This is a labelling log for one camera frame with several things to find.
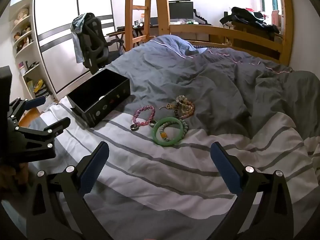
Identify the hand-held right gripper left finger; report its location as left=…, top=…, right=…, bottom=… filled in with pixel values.
left=25, top=141, right=113, bottom=240

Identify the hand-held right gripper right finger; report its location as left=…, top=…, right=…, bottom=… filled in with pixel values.
left=210, top=141, right=294, bottom=240

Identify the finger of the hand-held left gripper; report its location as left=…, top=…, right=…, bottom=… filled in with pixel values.
left=14, top=117, right=71, bottom=145
left=9, top=96, right=47, bottom=120

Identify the black rectangular box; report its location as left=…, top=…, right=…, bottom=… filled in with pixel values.
left=67, top=69, right=131, bottom=128

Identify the grey-green bead bracelet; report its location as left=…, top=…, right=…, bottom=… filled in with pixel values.
left=157, top=119, right=188, bottom=142

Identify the green white bead bracelet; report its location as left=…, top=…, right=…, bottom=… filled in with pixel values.
left=152, top=117, right=187, bottom=146

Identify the clear yellow bead bracelet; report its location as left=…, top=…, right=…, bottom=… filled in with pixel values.
left=175, top=95, right=195, bottom=115

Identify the gold chain jewelry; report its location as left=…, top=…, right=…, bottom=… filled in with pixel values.
left=159, top=102, right=178, bottom=112

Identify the white corner shelf unit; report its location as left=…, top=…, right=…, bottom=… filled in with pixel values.
left=10, top=4, right=57, bottom=100

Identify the white grey striped blanket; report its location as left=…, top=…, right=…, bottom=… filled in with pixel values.
left=27, top=97, right=320, bottom=240

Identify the beige plush toy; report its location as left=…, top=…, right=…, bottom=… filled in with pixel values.
left=14, top=8, right=30, bottom=25

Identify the black office chair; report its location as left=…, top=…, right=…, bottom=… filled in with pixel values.
left=72, top=12, right=125, bottom=75

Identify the white sliding-door wardrobe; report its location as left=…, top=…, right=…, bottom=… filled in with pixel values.
left=32, top=0, right=118, bottom=98

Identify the light blue garment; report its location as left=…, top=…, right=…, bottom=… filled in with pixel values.
left=71, top=12, right=88, bottom=64

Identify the grey duvet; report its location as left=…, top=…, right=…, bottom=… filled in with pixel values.
left=104, top=35, right=320, bottom=140

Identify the wooden ladder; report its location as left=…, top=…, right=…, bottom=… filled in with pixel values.
left=124, top=0, right=153, bottom=52

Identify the computer desk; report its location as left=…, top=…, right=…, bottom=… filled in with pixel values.
left=140, top=20, right=225, bottom=28

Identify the black bag on desk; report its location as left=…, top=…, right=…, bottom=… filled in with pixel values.
left=219, top=6, right=280, bottom=34

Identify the black computer monitor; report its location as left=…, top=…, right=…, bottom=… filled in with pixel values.
left=169, top=1, right=194, bottom=20

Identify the brownish pink bead bracelet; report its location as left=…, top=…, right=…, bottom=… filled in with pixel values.
left=174, top=105, right=194, bottom=120

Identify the wooden bunk bed frame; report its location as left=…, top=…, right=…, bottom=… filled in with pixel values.
left=124, top=0, right=294, bottom=65

